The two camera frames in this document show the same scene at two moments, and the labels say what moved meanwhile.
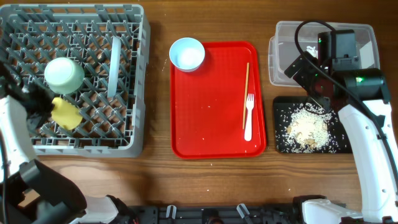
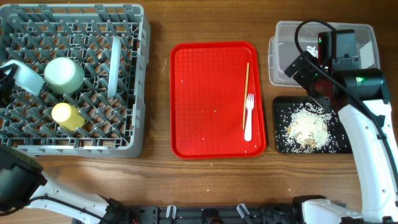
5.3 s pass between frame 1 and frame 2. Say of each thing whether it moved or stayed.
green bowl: stayed
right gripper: stayed
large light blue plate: stayed
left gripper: moved
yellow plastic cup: moved
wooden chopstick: stayed
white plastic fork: stayed
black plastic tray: stayed
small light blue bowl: moved
